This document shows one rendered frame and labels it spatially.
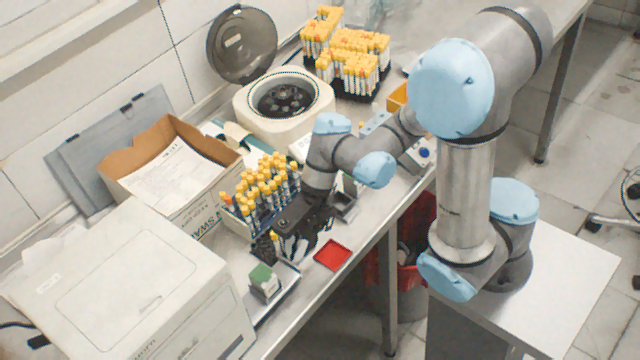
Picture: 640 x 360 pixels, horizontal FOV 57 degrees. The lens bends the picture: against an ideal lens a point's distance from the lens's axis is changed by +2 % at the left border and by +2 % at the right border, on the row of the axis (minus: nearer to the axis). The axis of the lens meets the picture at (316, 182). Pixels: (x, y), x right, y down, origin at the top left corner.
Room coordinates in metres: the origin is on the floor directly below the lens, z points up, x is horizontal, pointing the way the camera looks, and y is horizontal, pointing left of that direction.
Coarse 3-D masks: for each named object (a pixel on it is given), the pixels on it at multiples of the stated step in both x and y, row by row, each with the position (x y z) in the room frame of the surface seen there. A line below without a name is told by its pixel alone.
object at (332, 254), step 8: (328, 240) 0.82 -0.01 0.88; (320, 248) 0.80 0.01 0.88; (328, 248) 0.80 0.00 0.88; (336, 248) 0.79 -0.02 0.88; (344, 248) 0.79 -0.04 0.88; (312, 256) 0.78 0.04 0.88; (320, 256) 0.78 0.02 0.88; (328, 256) 0.78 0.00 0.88; (336, 256) 0.77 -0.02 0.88; (344, 256) 0.77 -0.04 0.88; (328, 264) 0.75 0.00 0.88; (336, 264) 0.75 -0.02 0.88
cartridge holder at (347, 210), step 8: (336, 192) 0.94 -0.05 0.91; (336, 200) 0.93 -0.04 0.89; (344, 200) 0.93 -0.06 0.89; (352, 200) 0.90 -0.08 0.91; (336, 208) 0.89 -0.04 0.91; (344, 208) 0.88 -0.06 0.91; (352, 208) 0.90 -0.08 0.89; (360, 208) 0.89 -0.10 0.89; (336, 216) 0.89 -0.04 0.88; (344, 216) 0.88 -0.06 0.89; (352, 216) 0.87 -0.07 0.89
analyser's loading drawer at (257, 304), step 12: (276, 264) 0.75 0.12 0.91; (288, 264) 0.74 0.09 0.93; (288, 276) 0.71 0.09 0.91; (300, 276) 0.71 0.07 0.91; (252, 288) 0.68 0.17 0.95; (288, 288) 0.68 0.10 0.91; (252, 300) 0.67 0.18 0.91; (264, 300) 0.66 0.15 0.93; (276, 300) 0.66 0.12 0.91; (252, 312) 0.64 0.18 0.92; (264, 312) 0.63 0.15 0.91
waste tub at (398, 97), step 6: (402, 84) 1.23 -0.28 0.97; (396, 90) 1.22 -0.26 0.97; (402, 90) 1.23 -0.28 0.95; (390, 96) 1.20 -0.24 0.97; (396, 96) 1.22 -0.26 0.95; (402, 96) 1.23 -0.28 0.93; (390, 102) 1.18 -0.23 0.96; (396, 102) 1.16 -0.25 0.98; (402, 102) 1.23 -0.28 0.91; (390, 108) 1.18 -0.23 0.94; (396, 108) 1.16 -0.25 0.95; (426, 138) 1.10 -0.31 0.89
